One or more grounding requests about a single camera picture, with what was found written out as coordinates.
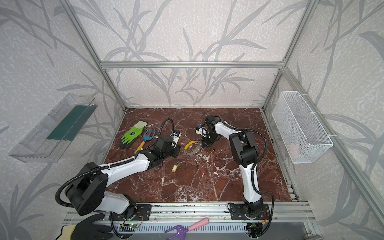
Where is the silver keyring band yellow tag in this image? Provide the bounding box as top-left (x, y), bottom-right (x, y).
top-left (184, 140), bottom-right (202, 156)

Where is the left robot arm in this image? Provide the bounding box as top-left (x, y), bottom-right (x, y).
top-left (55, 131), bottom-right (182, 216)

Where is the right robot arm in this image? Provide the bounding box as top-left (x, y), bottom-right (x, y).
top-left (196, 116), bottom-right (268, 219)

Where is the key with yellow cap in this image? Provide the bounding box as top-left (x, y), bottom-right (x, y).
top-left (172, 161), bottom-right (185, 173)

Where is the green gardening glove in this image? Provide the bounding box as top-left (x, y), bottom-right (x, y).
top-left (119, 121), bottom-right (148, 149)

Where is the green circuit board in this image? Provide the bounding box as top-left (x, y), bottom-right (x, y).
top-left (119, 223), bottom-right (141, 232)

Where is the black rubber glove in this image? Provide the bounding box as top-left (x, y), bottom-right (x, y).
top-left (70, 213), bottom-right (113, 240)

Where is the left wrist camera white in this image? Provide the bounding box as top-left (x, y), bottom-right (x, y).
top-left (172, 130), bottom-right (182, 148)

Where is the blue hand rake yellow handle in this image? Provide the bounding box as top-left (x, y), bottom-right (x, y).
top-left (135, 129), bottom-right (156, 154)

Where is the aluminium front rail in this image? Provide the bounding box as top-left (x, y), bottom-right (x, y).
top-left (62, 201), bottom-right (316, 226)

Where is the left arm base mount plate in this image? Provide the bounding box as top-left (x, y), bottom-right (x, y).
top-left (109, 204), bottom-right (152, 222)

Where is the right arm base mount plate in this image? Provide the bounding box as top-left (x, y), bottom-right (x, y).
top-left (227, 203), bottom-right (271, 222)

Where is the purple rake pink handle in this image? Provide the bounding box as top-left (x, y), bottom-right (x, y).
top-left (165, 218), bottom-right (210, 240)

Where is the white wire mesh basket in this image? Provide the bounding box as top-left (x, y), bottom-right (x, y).
top-left (272, 91), bottom-right (334, 164)

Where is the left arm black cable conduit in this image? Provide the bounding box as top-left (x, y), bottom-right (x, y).
top-left (54, 118), bottom-right (176, 208)

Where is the clear plastic wall tray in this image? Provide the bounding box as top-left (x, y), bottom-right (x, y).
top-left (9, 94), bottom-right (98, 163)

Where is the aluminium cage frame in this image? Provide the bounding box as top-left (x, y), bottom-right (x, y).
top-left (59, 1), bottom-right (384, 224)

